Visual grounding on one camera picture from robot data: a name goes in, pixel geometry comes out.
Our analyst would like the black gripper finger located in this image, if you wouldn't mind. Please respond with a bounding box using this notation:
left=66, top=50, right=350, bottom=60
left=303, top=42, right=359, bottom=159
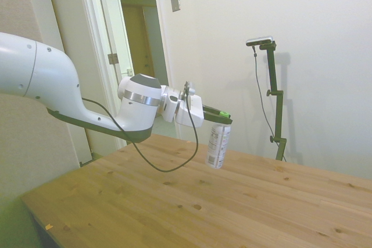
left=202, top=103, right=222, bottom=114
left=203, top=111, right=234, bottom=125

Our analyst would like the white gripper body block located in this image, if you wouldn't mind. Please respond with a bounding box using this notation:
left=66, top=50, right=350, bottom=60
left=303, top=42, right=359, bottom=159
left=174, top=94, right=205, bottom=129

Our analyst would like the clear water bottle green cap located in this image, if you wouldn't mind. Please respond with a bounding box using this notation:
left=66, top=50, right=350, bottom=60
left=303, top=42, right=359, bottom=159
left=205, top=110, right=233, bottom=170

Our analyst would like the brown wooden hallway door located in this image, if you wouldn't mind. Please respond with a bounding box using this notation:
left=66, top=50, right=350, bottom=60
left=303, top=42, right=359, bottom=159
left=121, top=3, right=159, bottom=87

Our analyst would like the white room door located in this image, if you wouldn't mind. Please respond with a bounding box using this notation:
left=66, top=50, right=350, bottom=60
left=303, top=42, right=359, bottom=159
left=43, top=0, right=116, bottom=170

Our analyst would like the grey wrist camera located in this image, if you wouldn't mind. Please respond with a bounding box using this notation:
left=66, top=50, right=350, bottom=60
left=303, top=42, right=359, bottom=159
left=180, top=80, right=196, bottom=107

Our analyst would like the black jointed camera stand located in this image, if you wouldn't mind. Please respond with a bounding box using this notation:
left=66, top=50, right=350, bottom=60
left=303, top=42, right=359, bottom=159
left=258, top=42, right=289, bottom=162

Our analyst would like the white door frame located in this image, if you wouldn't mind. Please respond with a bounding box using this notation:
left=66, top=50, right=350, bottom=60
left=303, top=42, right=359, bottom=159
left=95, top=0, right=178, bottom=141

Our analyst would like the grey stereo camera bar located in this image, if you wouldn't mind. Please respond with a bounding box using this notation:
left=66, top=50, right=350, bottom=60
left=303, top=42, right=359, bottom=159
left=245, top=35, right=275, bottom=48

